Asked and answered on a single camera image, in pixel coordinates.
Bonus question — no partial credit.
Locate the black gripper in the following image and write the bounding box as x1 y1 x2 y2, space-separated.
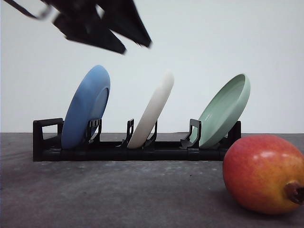
42 0 152 54

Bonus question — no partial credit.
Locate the blue plate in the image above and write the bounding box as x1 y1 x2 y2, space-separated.
62 65 111 150

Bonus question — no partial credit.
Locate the black dish rack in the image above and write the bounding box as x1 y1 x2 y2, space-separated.
33 118 241 162

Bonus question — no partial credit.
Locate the green plate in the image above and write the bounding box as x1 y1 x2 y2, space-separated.
190 74 251 149

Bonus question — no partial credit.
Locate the red yellow pomegranate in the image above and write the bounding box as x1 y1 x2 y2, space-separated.
223 134 304 214

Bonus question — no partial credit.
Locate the white plate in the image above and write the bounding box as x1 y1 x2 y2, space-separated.
127 70 174 149

